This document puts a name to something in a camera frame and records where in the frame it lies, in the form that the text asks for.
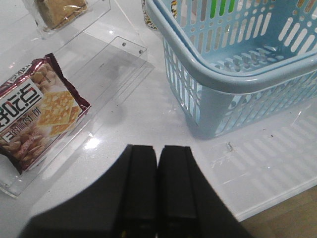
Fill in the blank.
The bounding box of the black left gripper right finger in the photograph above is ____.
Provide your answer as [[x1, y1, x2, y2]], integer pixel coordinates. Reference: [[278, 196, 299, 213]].
[[158, 145, 251, 238]]

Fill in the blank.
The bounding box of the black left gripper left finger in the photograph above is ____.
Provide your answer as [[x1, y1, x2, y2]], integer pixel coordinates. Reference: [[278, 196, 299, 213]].
[[26, 145, 157, 238]]

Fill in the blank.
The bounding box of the bread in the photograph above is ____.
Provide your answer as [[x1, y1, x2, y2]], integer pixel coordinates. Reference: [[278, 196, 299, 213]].
[[23, 0, 88, 32]]

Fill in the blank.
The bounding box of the light blue plastic basket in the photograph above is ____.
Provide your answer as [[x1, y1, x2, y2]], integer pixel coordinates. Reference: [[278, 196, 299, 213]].
[[146, 0, 317, 137]]

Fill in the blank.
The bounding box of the maroon almond cracker packet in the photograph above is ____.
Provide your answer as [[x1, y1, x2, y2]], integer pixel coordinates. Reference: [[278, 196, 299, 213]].
[[0, 53, 91, 174]]

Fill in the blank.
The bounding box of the clear acrylic left shelf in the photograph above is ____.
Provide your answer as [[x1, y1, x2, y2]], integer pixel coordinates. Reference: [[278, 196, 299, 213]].
[[0, 0, 148, 201]]

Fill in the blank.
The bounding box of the white paper cup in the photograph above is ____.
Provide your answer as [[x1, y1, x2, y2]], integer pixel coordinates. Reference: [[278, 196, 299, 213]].
[[140, 0, 159, 31]]

